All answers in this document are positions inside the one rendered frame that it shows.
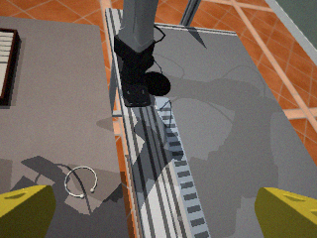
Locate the grey slotted aluminium crossbar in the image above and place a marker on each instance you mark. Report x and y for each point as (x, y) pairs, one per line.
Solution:
(153, 209)

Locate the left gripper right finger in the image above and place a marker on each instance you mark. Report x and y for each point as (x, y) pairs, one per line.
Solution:
(284, 214)

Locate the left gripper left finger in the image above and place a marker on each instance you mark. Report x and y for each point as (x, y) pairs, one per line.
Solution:
(26, 212)

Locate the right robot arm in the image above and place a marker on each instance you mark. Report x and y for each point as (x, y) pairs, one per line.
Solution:
(134, 45)

